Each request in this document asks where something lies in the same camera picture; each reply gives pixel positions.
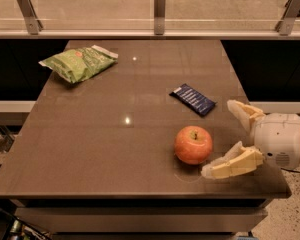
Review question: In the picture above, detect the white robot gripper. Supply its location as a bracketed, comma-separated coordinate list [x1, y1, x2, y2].
[201, 100, 300, 180]

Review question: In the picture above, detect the red apple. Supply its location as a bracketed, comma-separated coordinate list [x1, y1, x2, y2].
[174, 126, 213, 165]

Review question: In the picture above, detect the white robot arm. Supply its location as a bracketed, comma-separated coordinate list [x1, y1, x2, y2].
[201, 100, 300, 179]

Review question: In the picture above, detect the green jalapeno chip bag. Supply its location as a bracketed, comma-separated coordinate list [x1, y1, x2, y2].
[39, 45, 118, 84]

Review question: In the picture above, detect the dark blue snack bar wrapper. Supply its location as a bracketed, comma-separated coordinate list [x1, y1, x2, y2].
[170, 84, 216, 116]

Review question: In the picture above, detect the glass railing panel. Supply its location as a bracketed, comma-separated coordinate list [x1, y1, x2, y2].
[0, 0, 288, 31]

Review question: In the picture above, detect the black floor cable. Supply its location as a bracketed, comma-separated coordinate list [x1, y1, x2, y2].
[280, 166, 300, 176]

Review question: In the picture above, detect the right metal railing bracket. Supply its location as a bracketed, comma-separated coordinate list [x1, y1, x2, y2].
[275, 0, 300, 36]

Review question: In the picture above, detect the metal railing bracket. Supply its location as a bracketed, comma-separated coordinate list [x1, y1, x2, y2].
[16, 0, 43, 35]
[275, 0, 300, 36]
[154, 0, 166, 35]

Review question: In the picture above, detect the middle metal railing bracket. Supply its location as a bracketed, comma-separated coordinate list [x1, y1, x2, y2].
[154, 0, 166, 35]

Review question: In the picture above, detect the left metal railing bracket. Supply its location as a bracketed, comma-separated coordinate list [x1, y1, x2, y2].
[16, 0, 43, 35]

